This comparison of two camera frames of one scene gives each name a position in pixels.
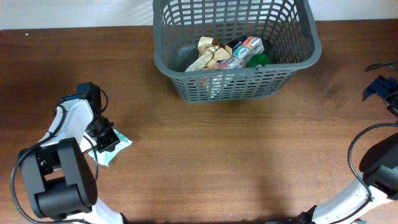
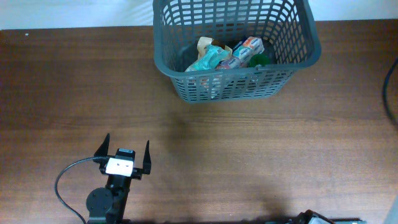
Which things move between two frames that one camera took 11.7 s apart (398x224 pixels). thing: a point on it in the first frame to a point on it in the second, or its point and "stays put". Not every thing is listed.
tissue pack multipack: x=243 y=48 stays put
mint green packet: x=105 y=158 to x=212 y=56
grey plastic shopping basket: x=287 y=29 stays put
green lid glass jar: x=259 y=59 stays put
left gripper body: x=101 y=130 to x=137 y=173
